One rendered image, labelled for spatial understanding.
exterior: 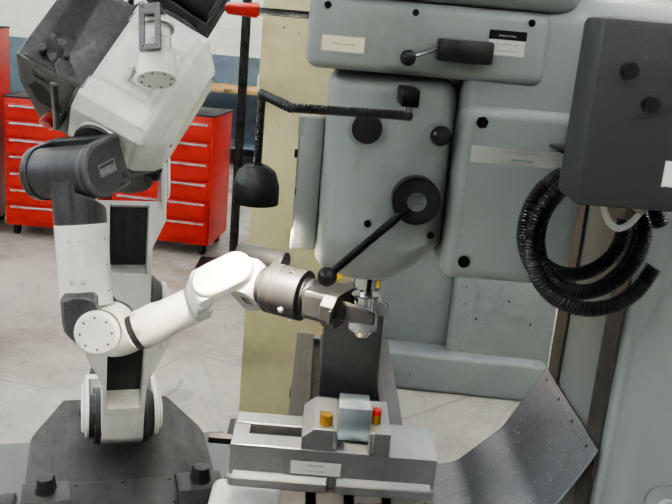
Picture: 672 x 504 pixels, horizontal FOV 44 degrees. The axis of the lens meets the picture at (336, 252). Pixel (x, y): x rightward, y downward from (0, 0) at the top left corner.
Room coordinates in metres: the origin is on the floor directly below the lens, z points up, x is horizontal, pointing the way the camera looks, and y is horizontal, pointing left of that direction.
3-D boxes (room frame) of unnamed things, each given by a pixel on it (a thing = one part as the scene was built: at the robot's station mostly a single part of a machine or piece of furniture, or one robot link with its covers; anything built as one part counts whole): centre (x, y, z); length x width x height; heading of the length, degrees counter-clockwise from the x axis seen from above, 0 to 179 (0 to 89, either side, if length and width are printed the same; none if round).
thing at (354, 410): (1.31, -0.06, 1.05); 0.06 x 0.05 x 0.06; 1
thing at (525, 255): (1.12, -0.33, 1.45); 0.18 x 0.16 x 0.21; 92
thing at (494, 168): (1.31, -0.25, 1.47); 0.24 x 0.19 x 0.26; 2
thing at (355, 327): (1.31, -0.06, 1.23); 0.05 x 0.05 x 0.05
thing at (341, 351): (1.72, -0.05, 1.04); 0.22 x 0.12 x 0.20; 1
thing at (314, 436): (1.31, 0.00, 1.03); 0.12 x 0.06 x 0.04; 1
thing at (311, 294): (1.34, 0.03, 1.24); 0.13 x 0.12 x 0.10; 157
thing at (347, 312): (1.28, -0.04, 1.24); 0.06 x 0.02 x 0.03; 67
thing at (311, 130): (1.30, 0.05, 1.45); 0.04 x 0.04 x 0.21; 2
